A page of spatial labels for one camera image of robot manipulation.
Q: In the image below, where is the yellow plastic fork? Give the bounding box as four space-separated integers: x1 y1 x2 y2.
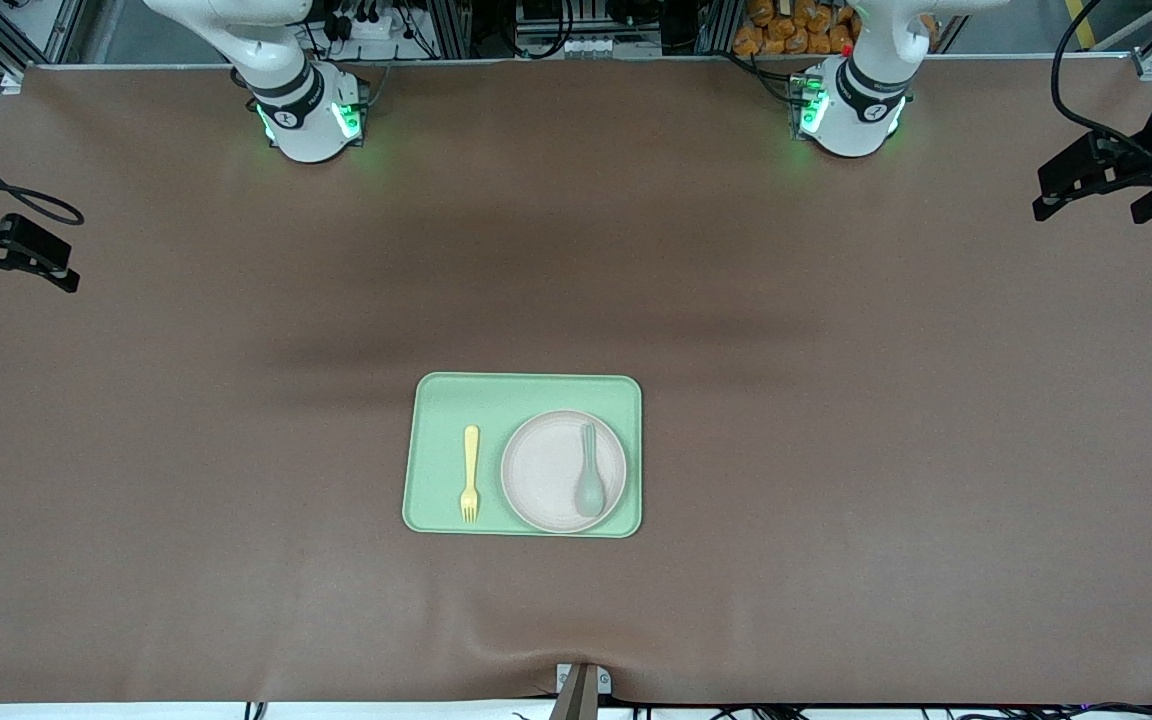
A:
460 425 482 524

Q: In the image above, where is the round beige plate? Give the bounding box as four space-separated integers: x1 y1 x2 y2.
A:
500 409 629 534

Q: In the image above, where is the brown table mat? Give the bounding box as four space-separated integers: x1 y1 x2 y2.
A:
0 58 1152 706

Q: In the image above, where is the orange round objects pile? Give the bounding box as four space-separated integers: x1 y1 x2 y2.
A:
733 0 862 57

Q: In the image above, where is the white power strip with plugs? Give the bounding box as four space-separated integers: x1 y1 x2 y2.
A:
329 5 399 43

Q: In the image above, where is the light green rectangular tray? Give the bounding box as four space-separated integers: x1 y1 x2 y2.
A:
402 372 644 540

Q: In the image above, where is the slim white power strip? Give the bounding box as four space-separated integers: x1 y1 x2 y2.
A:
514 35 619 59

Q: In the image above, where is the pale green plastic spoon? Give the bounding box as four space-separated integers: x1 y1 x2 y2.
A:
573 423 608 519

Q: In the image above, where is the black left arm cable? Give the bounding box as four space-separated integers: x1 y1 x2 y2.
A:
1051 0 1152 151

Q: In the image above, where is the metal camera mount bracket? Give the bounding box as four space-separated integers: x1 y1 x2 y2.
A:
548 662 613 720

